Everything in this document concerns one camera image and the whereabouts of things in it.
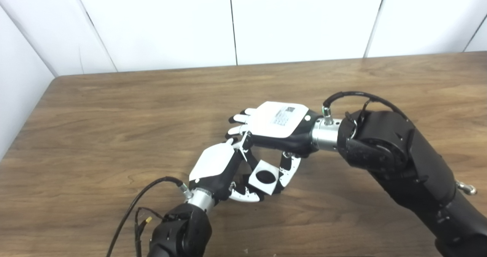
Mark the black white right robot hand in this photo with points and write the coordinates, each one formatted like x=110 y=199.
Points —
x=281 y=124

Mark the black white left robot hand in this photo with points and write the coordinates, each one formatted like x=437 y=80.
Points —
x=213 y=162

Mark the white square piece with hole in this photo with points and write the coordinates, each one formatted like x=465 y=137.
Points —
x=271 y=187

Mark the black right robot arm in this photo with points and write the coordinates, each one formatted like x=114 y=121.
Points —
x=399 y=154

